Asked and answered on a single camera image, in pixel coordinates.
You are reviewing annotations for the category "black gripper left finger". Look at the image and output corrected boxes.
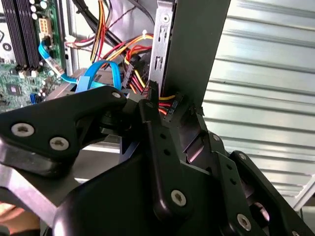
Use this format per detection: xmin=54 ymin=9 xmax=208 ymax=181
xmin=0 ymin=81 xmax=194 ymax=224

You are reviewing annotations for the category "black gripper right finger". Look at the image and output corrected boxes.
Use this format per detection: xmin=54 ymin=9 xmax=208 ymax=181
xmin=179 ymin=103 xmax=315 ymax=236

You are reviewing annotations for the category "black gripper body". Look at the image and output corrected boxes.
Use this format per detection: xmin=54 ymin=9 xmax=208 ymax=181
xmin=53 ymin=152 xmax=232 ymax=236

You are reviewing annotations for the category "hard disk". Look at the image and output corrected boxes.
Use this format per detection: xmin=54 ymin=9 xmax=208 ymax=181
xmin=73 ymin=75 xmax=130 ymax=99

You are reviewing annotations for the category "blue data wire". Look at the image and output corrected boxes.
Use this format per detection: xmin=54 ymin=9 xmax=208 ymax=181
xmin=83 ymin=60 xmax=123 ymax=91

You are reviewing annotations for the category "orange red power wire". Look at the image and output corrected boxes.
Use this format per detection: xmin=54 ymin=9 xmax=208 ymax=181
xmin=100 ymin=33 xmax=184 ymax=122

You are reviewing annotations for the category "bare person's hand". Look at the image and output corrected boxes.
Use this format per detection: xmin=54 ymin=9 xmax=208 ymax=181
xmin=0 ymin=202 xmax=42 ymax=235

